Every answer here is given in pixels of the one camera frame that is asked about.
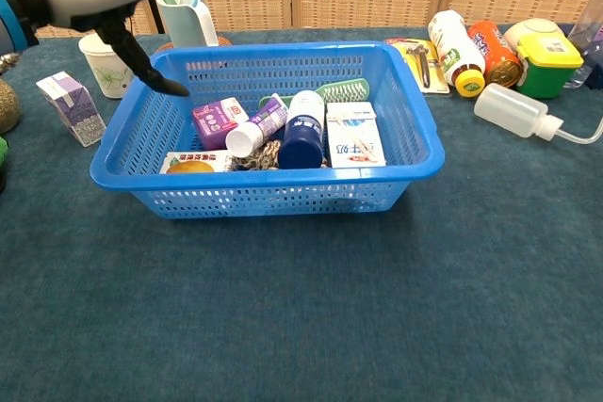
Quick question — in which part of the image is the white paper cup green print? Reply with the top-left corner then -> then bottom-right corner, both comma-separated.
78,33 -> 136,100

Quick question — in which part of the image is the translucent squeeze wash bottle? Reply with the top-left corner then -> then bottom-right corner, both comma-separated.
473,83 -> 603,145

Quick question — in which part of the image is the blue plastic basket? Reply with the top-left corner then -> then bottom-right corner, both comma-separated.
89,40 -> 447,220

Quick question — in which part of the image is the orange drink can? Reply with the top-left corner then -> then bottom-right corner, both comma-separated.
466,20 -> 524,90

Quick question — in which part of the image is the woven rattan coaster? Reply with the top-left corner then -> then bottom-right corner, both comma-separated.
155,34 -> 233,54

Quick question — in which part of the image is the pale blue toothbrush holder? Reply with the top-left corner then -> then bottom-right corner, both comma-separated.
155,0 -> 220,49

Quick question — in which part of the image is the purple white patterned carton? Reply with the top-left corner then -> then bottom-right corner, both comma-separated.
36,71 -> 107,148

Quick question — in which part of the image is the small purple white box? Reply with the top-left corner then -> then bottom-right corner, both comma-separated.
190,96 -> 250,152

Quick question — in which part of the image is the red white snack packet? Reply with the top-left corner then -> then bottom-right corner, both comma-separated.
158,150 -> 235,175

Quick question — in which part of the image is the purple tube white cap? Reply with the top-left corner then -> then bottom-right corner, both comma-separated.
224,93 -> 289,158

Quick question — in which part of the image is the blue white spray bottle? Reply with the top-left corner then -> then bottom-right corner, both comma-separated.
277,89 -> 327,170

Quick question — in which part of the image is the green scrubbing brush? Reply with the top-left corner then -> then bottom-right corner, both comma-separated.
257,76 -> 371,110

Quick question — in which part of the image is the white blue carton box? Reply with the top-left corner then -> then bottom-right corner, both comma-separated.
325,101 -> 387,169

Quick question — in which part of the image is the razor in yellow package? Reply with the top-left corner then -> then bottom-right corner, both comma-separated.
384,38 -> 451,95

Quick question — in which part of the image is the white bottle yellow cap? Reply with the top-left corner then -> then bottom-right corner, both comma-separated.
427,9 -> 486,98

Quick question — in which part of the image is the teal table cover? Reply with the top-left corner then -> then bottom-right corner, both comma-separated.
0,24 -> 603,402

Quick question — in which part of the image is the beige round bowl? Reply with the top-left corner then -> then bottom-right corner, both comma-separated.
502,18 -> 566,53

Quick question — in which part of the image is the green container yellow lid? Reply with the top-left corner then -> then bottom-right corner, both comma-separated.
515,35 -> 585,100

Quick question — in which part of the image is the clear water bottle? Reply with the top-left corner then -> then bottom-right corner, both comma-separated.
562,4 -> 603,90

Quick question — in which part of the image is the dark blue box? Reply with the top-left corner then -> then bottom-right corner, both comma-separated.
583,27 -> 603,90

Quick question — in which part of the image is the braided rope bundle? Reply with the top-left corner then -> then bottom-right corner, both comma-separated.
229,140 -> 331,171

